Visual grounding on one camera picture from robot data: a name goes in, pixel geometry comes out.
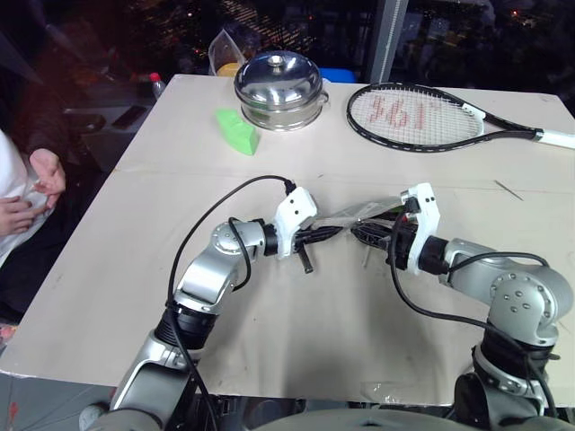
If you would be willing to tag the orange object in bag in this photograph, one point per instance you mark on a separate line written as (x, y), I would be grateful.
(227, 69)

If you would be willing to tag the black white tennis racket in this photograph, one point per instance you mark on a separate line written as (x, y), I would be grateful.
(507, 134)

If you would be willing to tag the red capped bottle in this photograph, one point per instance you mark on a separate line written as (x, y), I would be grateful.
(156, 86)

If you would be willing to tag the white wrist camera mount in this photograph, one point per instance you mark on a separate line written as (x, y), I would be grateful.
(294, 211)
(424, 220)

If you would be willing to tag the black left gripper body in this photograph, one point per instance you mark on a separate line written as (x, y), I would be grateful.
(304, 256)

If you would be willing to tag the person's left hand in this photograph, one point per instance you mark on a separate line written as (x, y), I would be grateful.
(49, 173)

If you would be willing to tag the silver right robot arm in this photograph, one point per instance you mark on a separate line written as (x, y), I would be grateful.
(507, 292)

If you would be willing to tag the thin stick on table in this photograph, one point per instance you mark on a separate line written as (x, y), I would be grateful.
(507, 190)

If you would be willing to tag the blue container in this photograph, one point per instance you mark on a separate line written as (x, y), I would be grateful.
(339, 75)

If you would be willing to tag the person's right hand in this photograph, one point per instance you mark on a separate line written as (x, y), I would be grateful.
(13, 217)

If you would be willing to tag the stainless steel pot with lid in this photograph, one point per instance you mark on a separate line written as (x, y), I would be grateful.
(280, 90)

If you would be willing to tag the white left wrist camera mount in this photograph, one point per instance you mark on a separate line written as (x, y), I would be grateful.
(294, 211)

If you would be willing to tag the clear plastic bag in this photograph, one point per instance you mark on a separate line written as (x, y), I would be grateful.
(359, 211)
(224, 47)

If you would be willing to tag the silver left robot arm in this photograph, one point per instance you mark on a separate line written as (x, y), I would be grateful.
(202, 278)

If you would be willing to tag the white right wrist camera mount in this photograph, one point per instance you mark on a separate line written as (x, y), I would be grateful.
(424, 220)

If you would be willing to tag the grey metal pillar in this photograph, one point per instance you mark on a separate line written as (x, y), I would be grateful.
(387, 40)

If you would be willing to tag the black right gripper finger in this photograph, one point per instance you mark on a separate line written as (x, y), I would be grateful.
(377, 224)
(370, 238)

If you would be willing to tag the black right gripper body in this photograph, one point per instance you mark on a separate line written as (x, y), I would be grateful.
(402, 244)

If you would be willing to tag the white garment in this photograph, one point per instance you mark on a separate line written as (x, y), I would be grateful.
(11, 179)

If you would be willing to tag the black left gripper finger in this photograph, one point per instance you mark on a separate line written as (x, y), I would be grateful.
(332, 229)
(328, 236)

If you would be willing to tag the person's dark sleeved left forearm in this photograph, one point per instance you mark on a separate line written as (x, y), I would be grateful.
(40, 116)

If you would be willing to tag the green foam block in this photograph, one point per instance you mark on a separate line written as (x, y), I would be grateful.
(238, 132)

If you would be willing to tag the dark phone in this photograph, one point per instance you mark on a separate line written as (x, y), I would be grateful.
(129, 116)

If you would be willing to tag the grey robot torso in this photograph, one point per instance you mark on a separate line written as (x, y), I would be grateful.
(350, 419)

